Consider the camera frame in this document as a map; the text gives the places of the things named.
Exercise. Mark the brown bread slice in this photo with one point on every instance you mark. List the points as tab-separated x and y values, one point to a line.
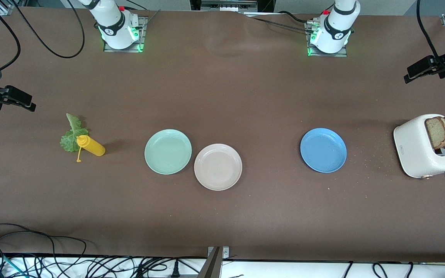
435	133

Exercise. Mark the green lettuce leaf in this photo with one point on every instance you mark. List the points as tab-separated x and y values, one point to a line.
70	139

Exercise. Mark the yellow squeeze bottle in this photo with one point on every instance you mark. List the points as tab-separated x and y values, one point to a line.
93	146

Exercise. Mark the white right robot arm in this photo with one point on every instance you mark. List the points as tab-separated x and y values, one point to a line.
114	23

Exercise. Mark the blue plate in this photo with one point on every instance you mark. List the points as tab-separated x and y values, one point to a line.
323	150

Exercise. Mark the mint green plate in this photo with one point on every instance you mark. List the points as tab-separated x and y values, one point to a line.
167	151

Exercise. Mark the beige plate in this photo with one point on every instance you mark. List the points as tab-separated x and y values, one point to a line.
218	167

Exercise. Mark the white toaster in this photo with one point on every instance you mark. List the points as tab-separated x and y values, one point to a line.
413	150

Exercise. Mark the brown table cover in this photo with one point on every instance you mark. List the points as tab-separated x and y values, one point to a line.
245	96

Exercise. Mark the black power plug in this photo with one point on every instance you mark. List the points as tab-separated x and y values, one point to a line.
175	270

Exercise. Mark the grey left arm base plate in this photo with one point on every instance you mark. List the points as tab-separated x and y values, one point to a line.
342	55

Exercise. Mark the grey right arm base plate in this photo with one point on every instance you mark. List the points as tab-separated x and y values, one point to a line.
143	38

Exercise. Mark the grey metal mount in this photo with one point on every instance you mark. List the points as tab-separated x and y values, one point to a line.
230	4

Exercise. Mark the grey metal post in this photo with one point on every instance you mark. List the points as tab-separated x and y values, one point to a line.
211	268

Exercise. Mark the small metal bracket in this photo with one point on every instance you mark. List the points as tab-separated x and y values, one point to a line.
225	253

